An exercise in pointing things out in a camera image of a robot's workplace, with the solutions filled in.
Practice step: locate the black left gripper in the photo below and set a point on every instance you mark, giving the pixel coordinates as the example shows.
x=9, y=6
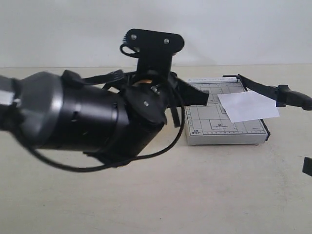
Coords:
x=146, y=101

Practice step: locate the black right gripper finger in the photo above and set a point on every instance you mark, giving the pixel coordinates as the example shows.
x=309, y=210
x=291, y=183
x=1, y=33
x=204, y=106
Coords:
x=307, y=166

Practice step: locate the white paper sheet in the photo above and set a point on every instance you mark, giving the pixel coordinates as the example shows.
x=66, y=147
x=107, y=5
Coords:
x=246, y=106

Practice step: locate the black cutter blade arm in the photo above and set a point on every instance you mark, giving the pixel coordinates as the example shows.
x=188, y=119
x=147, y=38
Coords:
x=282, y=94

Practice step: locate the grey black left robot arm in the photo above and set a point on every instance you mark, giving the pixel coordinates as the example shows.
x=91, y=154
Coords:
x=107, y=117

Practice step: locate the grey paper cutter base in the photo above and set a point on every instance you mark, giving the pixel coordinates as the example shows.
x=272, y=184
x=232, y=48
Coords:
x=210, y=125

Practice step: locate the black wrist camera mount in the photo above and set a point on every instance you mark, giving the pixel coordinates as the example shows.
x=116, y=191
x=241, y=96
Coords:
x=153, y=50

